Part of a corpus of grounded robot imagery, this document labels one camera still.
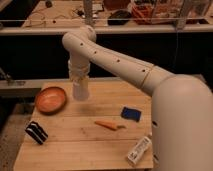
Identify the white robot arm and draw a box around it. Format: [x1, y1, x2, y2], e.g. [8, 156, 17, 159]
[62, 26, 213, 171]

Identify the black white striped eraser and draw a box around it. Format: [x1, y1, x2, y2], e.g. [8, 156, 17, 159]
[25, 121, 48, 145]

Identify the orange wooden bowl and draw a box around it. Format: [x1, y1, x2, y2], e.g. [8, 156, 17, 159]
[35, 86, 67, 115]

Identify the orange carrot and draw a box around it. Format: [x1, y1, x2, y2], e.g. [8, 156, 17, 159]
[94, 121, 126, 131]

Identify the blue sponge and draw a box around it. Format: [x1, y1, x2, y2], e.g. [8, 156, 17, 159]
[121, 107, 141, 122]

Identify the metal clamp at left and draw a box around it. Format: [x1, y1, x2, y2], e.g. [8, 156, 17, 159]
[0, 67, 25, 86]

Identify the black pouch on bench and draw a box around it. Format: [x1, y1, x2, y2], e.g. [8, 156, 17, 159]
[107, 10, 131, 25]

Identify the orange basket on bench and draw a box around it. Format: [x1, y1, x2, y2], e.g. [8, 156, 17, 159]
[132, 6, 152, 25]

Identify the grey metal post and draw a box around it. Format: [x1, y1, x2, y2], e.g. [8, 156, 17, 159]
[83, 0, 94, 31]
[175, 0, 192, 30]

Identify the grey metal post right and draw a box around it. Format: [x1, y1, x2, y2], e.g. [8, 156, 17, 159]
[175, 0, 192, 30]

